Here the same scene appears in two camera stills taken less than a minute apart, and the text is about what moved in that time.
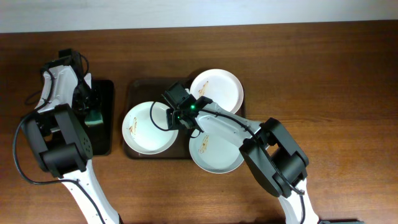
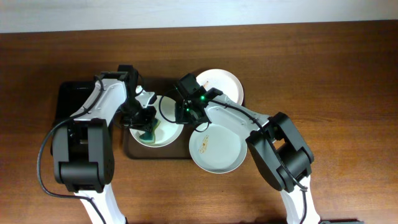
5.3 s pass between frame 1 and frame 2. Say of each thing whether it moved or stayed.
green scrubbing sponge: moved
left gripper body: moved
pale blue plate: stayed
